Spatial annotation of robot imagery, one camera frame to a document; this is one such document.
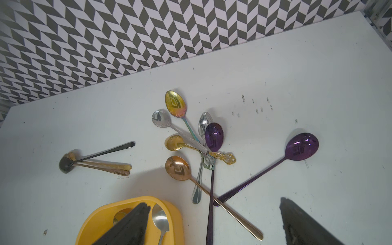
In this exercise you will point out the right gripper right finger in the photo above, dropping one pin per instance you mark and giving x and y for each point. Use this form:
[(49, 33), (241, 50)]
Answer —
[(301, 229)]

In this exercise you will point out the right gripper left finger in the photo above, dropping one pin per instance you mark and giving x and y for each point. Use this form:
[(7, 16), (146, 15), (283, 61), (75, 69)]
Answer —
[(130, 230)]

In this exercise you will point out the yellow plastic storage box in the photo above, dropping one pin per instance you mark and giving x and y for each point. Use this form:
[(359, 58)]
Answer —
[(101, 221)]

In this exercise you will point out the silver ornate spoon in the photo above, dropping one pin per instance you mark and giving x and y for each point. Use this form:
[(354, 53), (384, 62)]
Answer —
[(160, 220)]

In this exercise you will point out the copper long spoon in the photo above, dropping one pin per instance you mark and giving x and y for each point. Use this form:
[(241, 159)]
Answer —
[(180, 170)]

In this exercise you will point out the large purple spoon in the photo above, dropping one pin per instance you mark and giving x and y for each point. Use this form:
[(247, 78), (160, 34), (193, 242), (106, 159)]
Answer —
[(299, 148)]

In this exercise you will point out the black spoon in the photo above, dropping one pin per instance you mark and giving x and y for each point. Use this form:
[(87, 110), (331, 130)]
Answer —
[(112, 150)]

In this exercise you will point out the gold ornate spoon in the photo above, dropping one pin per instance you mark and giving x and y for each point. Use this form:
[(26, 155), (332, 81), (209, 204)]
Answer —
[(176, 142)]

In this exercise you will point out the small purple spoon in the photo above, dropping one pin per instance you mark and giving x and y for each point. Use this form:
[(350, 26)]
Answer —
[(214, 139)]

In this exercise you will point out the rainbow gold spoon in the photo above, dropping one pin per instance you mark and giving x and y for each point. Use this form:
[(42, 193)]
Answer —
[(178, 108)]

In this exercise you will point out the silver teaspoon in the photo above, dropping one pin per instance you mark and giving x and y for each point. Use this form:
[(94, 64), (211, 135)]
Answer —
[(161, 119), (204, 121)]

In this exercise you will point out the gold handled utensil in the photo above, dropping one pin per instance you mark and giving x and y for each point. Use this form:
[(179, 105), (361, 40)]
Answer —
[(66, 164)]

